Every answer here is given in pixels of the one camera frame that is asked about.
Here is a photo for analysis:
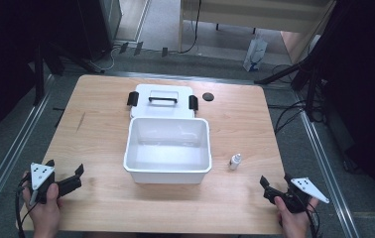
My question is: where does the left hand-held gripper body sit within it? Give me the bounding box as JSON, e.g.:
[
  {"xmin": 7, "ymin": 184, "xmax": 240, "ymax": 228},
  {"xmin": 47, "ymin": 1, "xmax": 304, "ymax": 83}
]
[{"xmin": 26, "ymin": 162, "xmax": 83, "ymax": 205}]

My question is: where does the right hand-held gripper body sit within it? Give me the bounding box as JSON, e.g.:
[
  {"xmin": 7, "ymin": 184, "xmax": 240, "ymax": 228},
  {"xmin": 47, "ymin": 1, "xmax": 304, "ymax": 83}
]
[{"xmin": 262, "ymin": 178, "xmax": 330, "ymax": 214}]

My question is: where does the small white dropper bottle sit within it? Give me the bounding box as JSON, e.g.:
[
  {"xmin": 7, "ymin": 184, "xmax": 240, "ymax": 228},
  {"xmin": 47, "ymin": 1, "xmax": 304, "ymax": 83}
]
[{"xmin": 228, "ymin": 153, "xmax": 242, "ymax": 172}]

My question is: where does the white plastic storage box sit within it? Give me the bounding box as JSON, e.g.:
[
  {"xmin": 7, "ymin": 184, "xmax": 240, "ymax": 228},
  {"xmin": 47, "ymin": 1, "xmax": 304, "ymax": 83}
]
[{"xmin": 122, "ymin": 116, "xmax": 213, "ymax": 185}]

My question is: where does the person's right hand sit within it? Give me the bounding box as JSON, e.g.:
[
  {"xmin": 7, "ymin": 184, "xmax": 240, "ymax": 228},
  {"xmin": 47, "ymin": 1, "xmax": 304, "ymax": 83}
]
[{"xmin": 273, "ymin": 195, "xmax": 319, "ymax": 238}]

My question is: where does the person's left hand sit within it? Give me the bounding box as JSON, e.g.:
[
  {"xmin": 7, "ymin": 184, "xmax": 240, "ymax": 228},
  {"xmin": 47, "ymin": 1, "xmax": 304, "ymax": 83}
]
[{"xmin": 21, "ymin": 172, "xmax": 63, "ymax": 238}]

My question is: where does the black metal stand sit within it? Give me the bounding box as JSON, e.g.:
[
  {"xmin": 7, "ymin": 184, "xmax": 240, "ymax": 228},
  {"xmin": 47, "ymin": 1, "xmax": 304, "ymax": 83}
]
[
  {"xmin": 30, "ymin": 41, "xmax": 106, "ymax": 107},
  {"xmin": 254, "ymin": 49, "xmax": 329, "ymax": 123}
]

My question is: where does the white paper bag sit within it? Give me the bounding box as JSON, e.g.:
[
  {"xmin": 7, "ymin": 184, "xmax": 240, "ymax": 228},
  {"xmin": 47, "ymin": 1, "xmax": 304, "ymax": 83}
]
[{"xmin": 242, "ymin": 35, "xmax": 269, "ymax": 72}]

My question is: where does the dark glass cabinet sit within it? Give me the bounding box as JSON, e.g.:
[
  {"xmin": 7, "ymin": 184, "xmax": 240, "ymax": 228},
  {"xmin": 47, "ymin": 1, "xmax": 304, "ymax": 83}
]
[{"xmin": 75, "ymin": 0, "xmax": 124, "ymax": 62}]

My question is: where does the light wooden cabinet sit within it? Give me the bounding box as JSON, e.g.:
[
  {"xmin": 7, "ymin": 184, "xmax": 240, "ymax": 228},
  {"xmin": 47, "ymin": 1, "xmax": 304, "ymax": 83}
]
[{"xmin": 178, "ymin": 0, "xmax": 337, "ymax": 64}]

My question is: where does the metal floor rail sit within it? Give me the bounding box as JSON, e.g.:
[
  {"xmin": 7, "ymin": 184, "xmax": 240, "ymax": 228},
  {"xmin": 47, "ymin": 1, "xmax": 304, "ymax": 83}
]
[
  {"xmin": 298, "ymin": 110, "xmax": 361, "ymax": 238},
  {"xmin": 0, "ymin": 74, "xmax": 57, "ymax": 229},
  {"xmin": 104, "ymin": 69, "xmax": 296, "ymax": 89}
]

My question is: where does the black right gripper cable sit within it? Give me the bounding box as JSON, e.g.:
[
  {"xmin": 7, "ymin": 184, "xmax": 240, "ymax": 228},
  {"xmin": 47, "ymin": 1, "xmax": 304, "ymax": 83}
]
[{"xmin": 294, "ymin": 192, "xmax": 322, "ymax": 238}]

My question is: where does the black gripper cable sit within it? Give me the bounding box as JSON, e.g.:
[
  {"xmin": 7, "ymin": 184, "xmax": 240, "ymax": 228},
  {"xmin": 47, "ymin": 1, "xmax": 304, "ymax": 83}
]
[
  {"xmin": 14, "ymin": 173, "xmax": 40, "ymax": 238},
  {"xmin": 294, "ymin": 192, "xmax": 322, "ymax": 238}
]

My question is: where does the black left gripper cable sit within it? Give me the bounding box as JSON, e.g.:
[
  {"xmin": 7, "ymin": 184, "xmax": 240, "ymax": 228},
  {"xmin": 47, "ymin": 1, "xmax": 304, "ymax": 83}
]
[{"xmin": 14, "ymin": 173, "xmax": 40, "ymax": 238}]

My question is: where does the black floor cable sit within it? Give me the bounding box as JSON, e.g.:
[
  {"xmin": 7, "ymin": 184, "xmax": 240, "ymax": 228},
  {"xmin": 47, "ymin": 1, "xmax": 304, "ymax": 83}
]
[{"xmin": 267, "ymin": 98, "xmax": 309, "ymax": 135}]

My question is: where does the white lid with black handle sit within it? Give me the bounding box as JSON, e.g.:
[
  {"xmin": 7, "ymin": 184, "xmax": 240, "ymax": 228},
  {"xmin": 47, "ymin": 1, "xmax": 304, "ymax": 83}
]
[{"xmin": 126, "ymin": 83, "xmax": 199, "ymax": 120}]

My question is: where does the white floor cable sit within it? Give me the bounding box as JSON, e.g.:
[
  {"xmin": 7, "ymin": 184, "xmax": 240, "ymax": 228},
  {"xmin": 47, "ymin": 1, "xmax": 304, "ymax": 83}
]
[{"xmin": 90, "ymin": 46, "xmax": 122, "ymax": 72}]

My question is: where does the black hanging cable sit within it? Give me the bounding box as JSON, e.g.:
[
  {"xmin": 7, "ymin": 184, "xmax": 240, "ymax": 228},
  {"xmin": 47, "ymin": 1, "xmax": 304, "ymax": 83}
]
[{"xmin": 179, "ymin": 0, "xmax": 203, "ymax": 55}]

